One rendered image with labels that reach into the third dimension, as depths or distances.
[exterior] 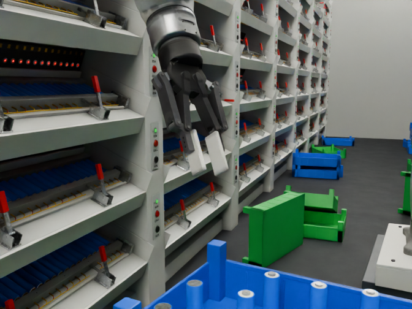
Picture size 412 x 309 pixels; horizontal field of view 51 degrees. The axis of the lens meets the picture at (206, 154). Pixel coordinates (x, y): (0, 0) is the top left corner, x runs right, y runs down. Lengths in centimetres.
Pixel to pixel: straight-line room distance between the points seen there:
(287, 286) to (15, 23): 57
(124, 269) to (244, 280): 58
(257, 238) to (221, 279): 87
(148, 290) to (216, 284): 64
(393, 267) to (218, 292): 46
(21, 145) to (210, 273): 38
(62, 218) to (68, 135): 16
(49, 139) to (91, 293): 37
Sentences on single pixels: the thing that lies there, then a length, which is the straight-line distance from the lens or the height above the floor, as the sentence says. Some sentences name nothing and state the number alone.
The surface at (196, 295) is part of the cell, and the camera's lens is 48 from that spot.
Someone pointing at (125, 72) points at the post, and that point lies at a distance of 110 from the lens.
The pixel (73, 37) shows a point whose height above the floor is 69.
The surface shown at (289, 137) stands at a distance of 311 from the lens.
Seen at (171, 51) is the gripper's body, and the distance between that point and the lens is 74.
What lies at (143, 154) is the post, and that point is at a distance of 109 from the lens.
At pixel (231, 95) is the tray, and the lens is 172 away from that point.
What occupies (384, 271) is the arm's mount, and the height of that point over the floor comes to 23.
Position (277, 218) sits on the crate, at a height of 15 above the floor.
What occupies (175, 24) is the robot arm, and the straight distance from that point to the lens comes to 76.
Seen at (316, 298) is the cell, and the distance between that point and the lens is 50.
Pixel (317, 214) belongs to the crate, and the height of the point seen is 4.
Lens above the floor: 60
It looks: 9 degrees down
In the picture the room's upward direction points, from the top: straight up
